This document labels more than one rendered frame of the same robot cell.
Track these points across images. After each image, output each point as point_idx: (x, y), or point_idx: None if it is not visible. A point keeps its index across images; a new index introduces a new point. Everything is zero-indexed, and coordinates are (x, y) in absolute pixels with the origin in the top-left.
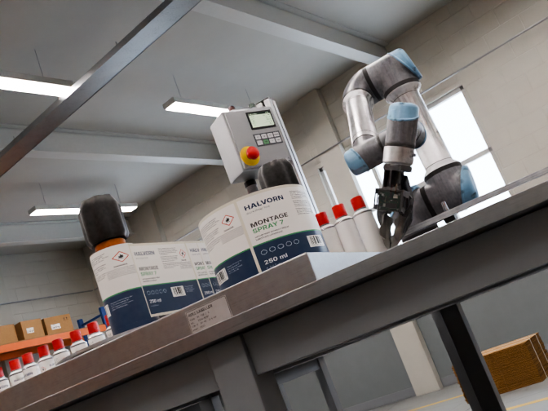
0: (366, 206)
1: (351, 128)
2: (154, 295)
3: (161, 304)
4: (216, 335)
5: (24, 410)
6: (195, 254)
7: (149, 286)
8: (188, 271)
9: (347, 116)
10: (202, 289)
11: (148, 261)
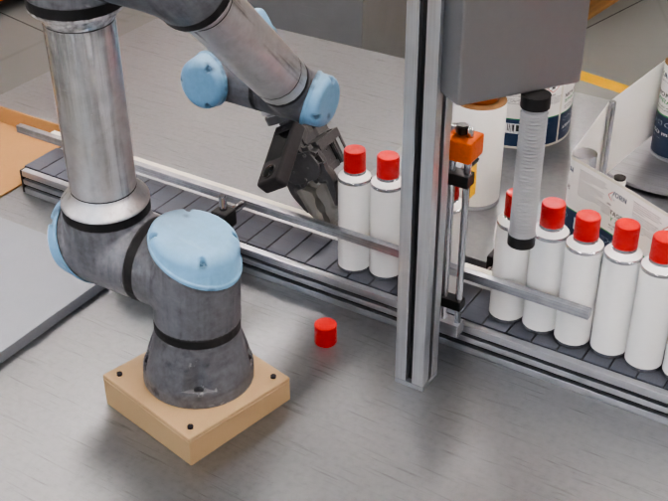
0: (343, 167)
1: (281, 39)
2: (651, 118)
3: (647, 130)
4: None
5: None
6: (615, 111)
7: (653, 108)
8: (623, 123)
9: (254, 13)
10: (613, 150)
11: (654, 85)
